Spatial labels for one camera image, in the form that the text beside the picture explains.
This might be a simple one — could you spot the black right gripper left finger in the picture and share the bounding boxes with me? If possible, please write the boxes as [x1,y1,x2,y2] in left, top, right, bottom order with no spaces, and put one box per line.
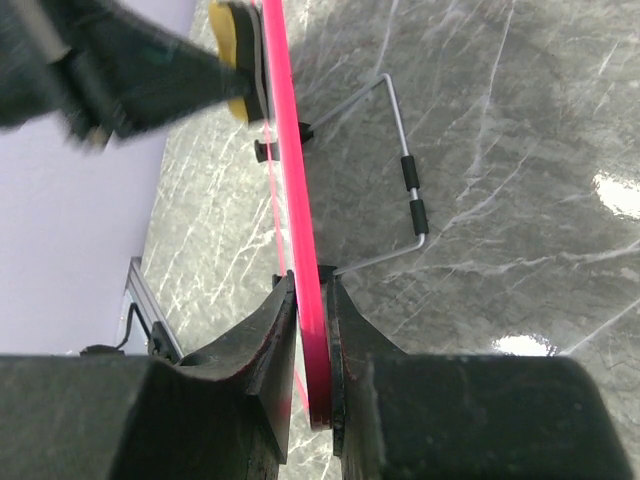
[1,276,296,479]

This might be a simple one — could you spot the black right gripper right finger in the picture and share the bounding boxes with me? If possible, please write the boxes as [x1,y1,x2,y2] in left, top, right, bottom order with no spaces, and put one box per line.
[326,279,633,479]

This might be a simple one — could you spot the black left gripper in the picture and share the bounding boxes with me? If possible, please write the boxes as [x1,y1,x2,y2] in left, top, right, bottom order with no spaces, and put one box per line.
[1,1,251,148]

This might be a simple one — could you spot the yellow whiteboard eraser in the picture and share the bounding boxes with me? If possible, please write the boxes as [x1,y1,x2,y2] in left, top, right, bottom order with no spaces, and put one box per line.
[208,1,269,124]

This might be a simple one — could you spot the pink framed whiteboard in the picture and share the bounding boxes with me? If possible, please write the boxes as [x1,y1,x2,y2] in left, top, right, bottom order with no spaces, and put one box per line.
[262,1,332,430]

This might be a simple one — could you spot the wire whiteboard stand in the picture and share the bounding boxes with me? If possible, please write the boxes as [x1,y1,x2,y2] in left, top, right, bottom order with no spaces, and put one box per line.
[253,72,431,289]

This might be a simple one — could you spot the aluminium front rail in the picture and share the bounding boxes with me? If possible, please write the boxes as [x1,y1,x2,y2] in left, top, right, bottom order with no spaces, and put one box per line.
[116,257,184,364]

